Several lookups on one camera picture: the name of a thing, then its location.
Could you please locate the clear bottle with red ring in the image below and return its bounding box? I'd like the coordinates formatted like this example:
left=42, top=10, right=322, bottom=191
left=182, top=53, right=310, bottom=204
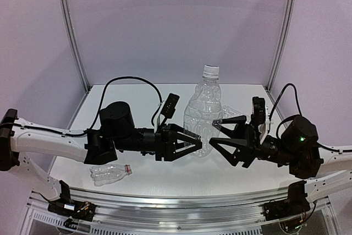
left=89, top=164, right=133, bottom=187

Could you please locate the white blue bottle cap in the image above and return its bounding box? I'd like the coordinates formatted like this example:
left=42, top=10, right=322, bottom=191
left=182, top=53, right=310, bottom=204
left=203, top=65, right=219, bottom=79

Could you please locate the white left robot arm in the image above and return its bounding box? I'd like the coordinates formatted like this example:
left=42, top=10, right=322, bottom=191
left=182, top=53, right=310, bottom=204
left=1, top=101, right=202, bottom=204

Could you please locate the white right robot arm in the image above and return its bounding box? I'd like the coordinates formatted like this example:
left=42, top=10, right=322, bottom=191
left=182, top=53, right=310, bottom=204
left=210, top=115, right=351, bottom=203

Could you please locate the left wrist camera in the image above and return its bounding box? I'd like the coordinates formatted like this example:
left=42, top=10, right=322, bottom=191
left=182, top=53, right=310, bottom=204
left=152, top=93, right=180, bottom=132

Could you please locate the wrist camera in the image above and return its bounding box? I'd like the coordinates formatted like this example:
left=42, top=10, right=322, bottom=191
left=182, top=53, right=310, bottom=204
left=152, top=93, right=180, bottom=132
left=250, top=96, right=274, bottom=142

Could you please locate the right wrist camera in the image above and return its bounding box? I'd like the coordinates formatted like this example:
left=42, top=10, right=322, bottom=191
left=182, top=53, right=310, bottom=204
left=250, top=96, right=274, bottom=142

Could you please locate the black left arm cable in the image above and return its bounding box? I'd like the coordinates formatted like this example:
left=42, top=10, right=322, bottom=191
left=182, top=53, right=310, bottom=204
left=8, top=75, right=163, bottom=137

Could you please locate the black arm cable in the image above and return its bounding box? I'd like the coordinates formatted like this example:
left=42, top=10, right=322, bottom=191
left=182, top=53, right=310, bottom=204
left=268, top=83, right=352, bottom=152
left=8, top=75, right=163, bottom=137

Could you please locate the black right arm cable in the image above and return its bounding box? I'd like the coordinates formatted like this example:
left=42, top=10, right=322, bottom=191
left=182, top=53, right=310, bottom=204
left=268, top=83, right=352, bottom=152

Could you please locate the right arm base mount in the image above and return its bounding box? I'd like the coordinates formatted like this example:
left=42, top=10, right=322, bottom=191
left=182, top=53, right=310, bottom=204
left=262, top=181, right=317, bottom=234

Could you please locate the aluminium front table rail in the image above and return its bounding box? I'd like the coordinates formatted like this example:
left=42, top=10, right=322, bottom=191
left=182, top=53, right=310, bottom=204
left=45, top=185, right=331, bottom=235

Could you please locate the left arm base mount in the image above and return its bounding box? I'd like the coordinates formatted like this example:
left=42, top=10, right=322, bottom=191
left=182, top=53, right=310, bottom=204
left=48, top=180, right=97, bottom=229

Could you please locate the right aluminium frame post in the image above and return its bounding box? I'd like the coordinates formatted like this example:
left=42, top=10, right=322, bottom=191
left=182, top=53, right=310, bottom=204
left=265, top=0, right=295, bottom=93

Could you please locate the aluminium frame post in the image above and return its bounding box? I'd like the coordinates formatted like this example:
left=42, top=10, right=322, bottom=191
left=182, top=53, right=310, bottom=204
left=59, top=0, right=91, bottom=94
left=265, top=0, right=295, bottom=93

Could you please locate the left aluminium frame post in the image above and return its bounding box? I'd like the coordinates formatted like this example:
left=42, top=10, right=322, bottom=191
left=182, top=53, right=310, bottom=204
left=59, top=0, right=91, bottom=94

